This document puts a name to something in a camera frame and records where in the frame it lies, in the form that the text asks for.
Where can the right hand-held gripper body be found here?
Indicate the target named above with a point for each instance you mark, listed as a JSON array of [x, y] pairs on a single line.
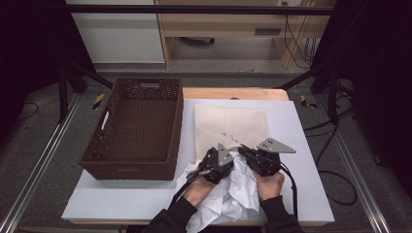
[[275, 146]]

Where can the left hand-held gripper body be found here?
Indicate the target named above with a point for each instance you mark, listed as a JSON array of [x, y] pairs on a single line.
[[224, 157]]

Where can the cream mesh laundry bag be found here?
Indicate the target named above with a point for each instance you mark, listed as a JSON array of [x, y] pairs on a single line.
[[230, 121]]

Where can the white shirt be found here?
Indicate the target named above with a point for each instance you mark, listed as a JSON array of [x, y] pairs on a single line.
[[236, 194]]

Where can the brown woven basket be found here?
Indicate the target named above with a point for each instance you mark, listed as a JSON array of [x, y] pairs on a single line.
[[142, 129]]

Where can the person's right hand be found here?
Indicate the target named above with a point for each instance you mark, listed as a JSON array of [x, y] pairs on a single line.
[[269, 187]]

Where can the person's left hand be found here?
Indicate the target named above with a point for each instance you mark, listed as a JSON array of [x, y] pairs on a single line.
[[197, 191]]

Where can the yellow black floor tape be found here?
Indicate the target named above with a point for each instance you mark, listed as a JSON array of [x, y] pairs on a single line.
[[98, 101], [304, 101]]

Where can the black metal stand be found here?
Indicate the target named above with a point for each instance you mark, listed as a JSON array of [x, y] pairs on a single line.
[[63, 97], [333, 97]]

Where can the light wooden desk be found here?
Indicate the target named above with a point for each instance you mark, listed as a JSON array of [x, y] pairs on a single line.
[[226, 24]]

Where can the dark curtain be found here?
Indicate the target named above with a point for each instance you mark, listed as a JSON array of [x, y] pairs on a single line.
[[29, 48], [379, 64]]

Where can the pale grey table board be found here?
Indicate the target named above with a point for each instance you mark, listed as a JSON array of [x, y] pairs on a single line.
[[87, 204]]

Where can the white cabinet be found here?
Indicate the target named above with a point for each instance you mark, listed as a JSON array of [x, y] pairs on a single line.
[[120, 42]]

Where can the aluminium floor rail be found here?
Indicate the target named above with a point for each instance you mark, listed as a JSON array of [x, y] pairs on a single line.
[[372, 207], [48, 147]]

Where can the white wall socket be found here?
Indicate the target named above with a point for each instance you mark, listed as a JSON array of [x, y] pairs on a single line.
[[288, 3]]

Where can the black horizontal frame bar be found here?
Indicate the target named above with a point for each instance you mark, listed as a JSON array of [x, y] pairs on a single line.
[[194, 9]]

